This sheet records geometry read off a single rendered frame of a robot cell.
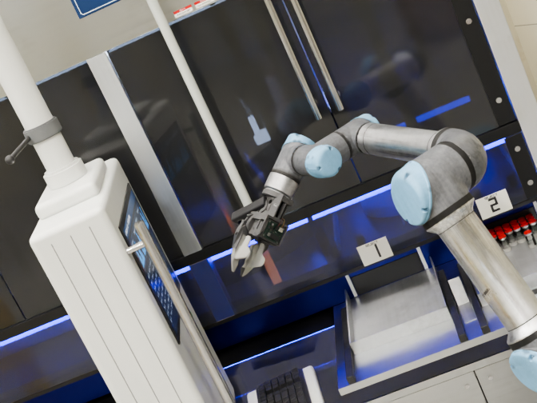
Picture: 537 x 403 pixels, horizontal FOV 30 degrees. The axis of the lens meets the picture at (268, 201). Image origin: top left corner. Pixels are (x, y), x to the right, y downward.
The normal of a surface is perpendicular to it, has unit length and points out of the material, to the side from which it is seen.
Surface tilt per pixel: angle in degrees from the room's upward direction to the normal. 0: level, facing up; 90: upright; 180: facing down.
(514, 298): 69
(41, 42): 90
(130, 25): 90
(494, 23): 90
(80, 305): 90
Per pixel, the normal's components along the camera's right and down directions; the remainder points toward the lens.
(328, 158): 0.52, 0.07
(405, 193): -0.84, 0.37
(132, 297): 0.08, 0.26
